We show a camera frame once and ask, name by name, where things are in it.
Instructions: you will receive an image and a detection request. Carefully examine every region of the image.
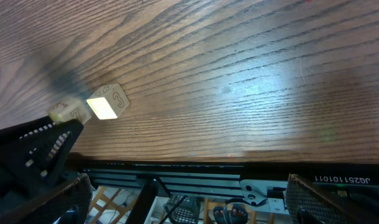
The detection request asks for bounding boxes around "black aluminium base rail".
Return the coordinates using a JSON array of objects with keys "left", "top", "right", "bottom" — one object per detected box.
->
[{"left": 67, "top": 155, "right": 379, "bottom": 202}]

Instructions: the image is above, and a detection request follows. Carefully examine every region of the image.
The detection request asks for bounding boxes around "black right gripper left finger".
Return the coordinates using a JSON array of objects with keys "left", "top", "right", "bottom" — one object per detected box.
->
[{"left": 0, "top": 174, "right": 92, "bottom": 224}]

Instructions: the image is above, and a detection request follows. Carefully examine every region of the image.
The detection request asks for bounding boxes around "wooden block with squiggle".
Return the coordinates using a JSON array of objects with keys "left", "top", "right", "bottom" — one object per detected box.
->
[{"left": 47, "top": 98, "right": 91, "bottom": 124}]

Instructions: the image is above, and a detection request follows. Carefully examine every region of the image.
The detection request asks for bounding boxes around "black wire basket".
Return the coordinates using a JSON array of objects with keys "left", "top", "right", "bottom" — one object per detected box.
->
[{"left": 162, "top": 195, "right": 200, "bottom": 224}]

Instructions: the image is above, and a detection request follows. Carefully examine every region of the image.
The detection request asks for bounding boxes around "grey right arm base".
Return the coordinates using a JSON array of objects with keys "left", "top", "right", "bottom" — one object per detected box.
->
[{"left": 240, "top": 179, "right": 289, "bottom": 215}]

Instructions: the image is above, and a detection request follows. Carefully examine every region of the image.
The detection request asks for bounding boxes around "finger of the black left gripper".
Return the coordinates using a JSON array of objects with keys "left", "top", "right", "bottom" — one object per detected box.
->
[{"left": 0, "top": 116, "right": 84, "bottom": 197}]

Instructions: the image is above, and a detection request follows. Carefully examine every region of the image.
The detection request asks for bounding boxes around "wooden chair frame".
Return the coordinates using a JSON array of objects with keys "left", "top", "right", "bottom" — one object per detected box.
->
[{"left": 85, "top": 187, "right": 138, "bottom": 224}]

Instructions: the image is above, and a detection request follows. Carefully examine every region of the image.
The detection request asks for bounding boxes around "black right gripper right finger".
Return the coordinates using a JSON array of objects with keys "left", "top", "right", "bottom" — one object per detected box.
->
[{"left": 285, "top": 174, "right": 379, "bottom": 224}]

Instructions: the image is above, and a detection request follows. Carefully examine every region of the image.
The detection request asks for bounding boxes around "foot in blue sandal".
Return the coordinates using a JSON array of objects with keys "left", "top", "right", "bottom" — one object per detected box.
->
[{"left": 213, "top": 207, "right": 226, "bottom": 224}]

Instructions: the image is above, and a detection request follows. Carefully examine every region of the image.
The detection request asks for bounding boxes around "wooden block number three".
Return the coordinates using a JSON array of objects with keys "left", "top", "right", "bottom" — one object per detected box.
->
[{"left": 87, "top": 83, "right": 129, "bottom": 120}]

